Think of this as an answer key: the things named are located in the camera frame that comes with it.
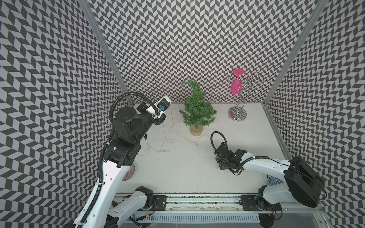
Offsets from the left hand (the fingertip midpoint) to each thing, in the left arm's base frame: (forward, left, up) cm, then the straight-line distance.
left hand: (159, 98), depth 58 cm
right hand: (-10, -35, -46) cm, 59 cm away
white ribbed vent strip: (-37, -33, -46) cm, 68 cm away
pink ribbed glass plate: (-17, +22, -43) cm, 52 cm away
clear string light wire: (+5, -8, -39) cm, 40 cm away
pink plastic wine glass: (+41, -47, -26) cm, 68 cm away
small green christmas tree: (+8, -17, -18) cm, 27 cm away
